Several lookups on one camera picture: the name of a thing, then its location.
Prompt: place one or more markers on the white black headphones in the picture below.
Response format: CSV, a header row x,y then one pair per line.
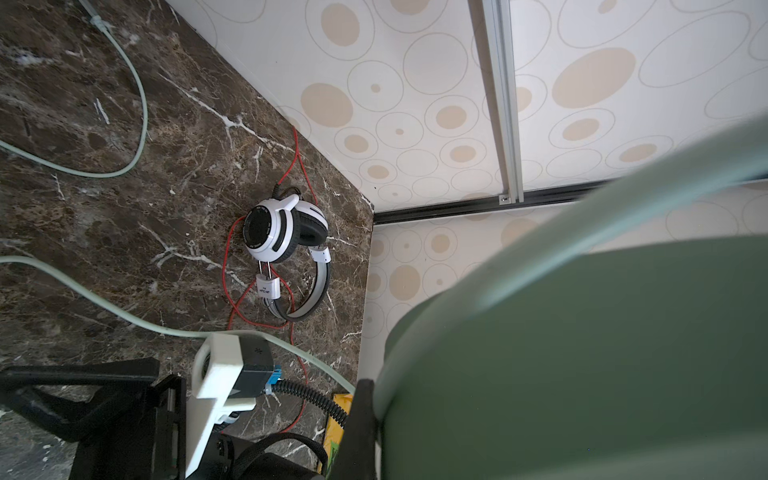
x,y
272,232

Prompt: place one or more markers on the mint green headphones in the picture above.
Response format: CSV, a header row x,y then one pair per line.
x,y
553,361

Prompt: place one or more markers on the yellow chips bag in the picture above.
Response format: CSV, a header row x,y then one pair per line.
x,y
334,431

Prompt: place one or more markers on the silver aluminium back rail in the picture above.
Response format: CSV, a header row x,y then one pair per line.
x,y
498,24

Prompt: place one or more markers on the black frame post right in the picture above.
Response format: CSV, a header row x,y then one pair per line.
x,y
487,205

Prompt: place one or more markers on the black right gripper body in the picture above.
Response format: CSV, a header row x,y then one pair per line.
x,y
147,440

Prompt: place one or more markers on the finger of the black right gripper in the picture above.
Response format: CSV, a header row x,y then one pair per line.
x,y
73,401

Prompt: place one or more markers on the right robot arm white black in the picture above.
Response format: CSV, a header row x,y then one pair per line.
x,y
283,455

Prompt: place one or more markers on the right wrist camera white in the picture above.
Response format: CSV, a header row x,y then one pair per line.
x,y
229,372

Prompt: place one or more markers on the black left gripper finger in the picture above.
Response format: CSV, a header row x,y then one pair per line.
x,y
356,459

